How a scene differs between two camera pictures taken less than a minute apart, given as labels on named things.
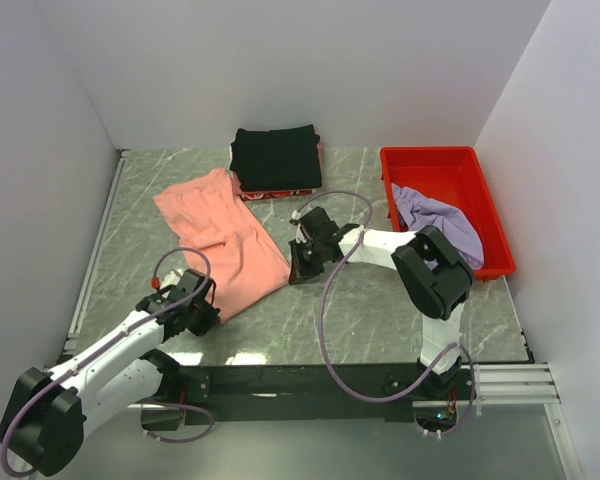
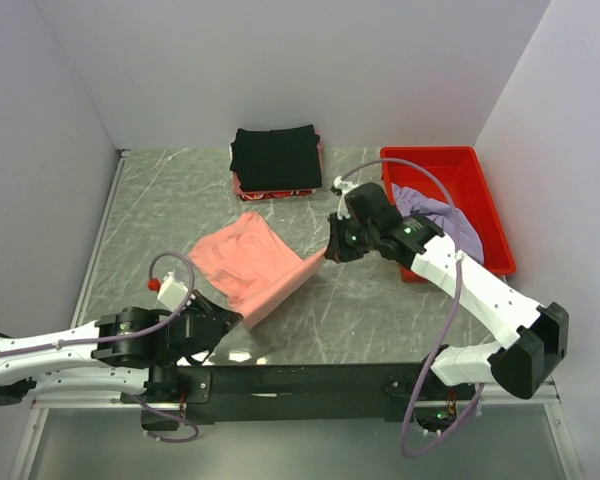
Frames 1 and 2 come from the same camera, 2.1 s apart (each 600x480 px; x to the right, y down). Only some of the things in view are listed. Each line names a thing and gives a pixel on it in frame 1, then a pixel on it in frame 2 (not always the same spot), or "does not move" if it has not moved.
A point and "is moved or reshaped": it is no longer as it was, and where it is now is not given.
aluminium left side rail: [71, 337] does not move
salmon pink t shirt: [224, 238] is moved or reshaped
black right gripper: [304, 260] -> [341, 240]
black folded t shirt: [277, 159] does not move
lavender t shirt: [419, 211] does not move
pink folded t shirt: [320, 150] does not move
